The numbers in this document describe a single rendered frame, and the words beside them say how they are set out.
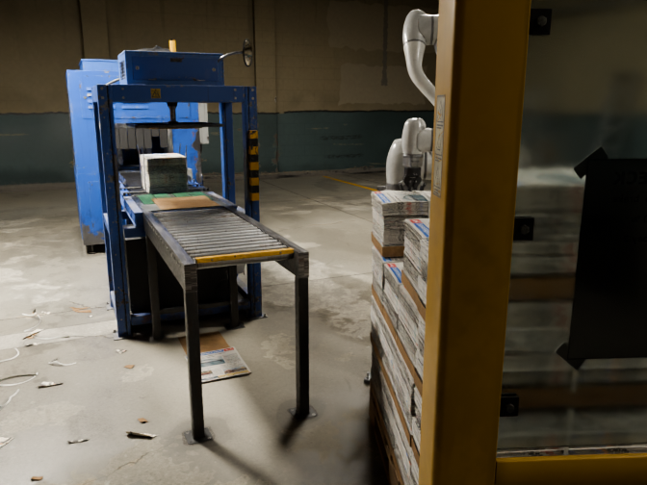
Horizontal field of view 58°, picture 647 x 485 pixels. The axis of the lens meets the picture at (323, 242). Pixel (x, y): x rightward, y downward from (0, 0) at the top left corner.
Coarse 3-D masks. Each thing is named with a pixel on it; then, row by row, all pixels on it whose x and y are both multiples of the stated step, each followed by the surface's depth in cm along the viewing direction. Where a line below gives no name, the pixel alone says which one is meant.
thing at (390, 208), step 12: (372, 192) 255; (384, 192) 251; (396, 192) 251; (408, 192) 253; (372, 204) 256; (384, 204) 230; (396, 204) 230; (408, 204) 230; (420, 204) 231; (384, 216) 231; (396, 216) 232; (408, 216) 232; (420, 216) 232; (384, 228) 232; (396, 228) 233; (384, 240) 234; (396, 240) 234
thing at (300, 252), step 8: (232, 208) 367; (240, 216) 341; (256, 224) 316; (272, 232) 297; (280, 240) 280; (288, 240) 280; (296, 248) 263; (296, 256) 260; (304, 256) 258; (280, 264) 280; (288, 264) 270; (296, 264) 261; (304, 264) 259; (296, 272) 262; (304, 272) 260
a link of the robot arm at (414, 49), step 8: (408, 40) 266; (416, 40) 265; (408, 48) 266; (416, 48) 264; (424, 48) 267; (408, 56) 265; (416, 56) 264; (408, 64) 265; (416, 64) 263; (408, 72) 266; (416, 72) 263; (416, 80) 263; (424, 80) 261; (424, 88) 261; (432, 88) 260; (432, 96) 259; (432, 104) 262; (432, 128) 255; (432, 144) 252
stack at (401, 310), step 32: (384, 288) 233; (384, 320) 232; (416, 320) 177; (384, 352) 234; (416, 352) 176; (384, 384) 231; (384, 416) 233; (416, 416) 179; (384, 448) 245; (416, 448) 178; (416, 480) 178
